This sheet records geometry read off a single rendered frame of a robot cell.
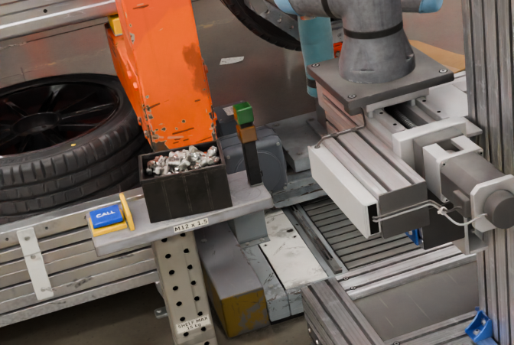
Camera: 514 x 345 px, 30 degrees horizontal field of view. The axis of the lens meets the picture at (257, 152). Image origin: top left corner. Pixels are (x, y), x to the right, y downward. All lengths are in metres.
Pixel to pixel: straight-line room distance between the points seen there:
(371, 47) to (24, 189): 1.13
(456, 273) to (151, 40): 0.91
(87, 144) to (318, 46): 0.67
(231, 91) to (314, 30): 1.51
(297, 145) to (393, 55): 1.18
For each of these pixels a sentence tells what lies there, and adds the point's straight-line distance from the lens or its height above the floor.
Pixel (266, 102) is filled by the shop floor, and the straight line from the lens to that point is 3.90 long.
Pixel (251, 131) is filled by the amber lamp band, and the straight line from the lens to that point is 2.26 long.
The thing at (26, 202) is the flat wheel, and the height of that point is 0.40.
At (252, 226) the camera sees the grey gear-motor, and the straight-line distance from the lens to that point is 2.80.
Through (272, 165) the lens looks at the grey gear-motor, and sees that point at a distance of 2.66.
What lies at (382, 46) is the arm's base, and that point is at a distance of 1.85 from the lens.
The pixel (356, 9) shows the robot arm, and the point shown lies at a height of 0.96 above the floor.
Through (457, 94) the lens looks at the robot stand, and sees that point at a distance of 2.01.
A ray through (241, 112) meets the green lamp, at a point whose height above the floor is 0.65.
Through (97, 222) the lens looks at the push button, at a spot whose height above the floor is 0.48.
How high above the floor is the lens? 1.56
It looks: 26 degrees down
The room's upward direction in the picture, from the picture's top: 10 degrees counter-clockwise
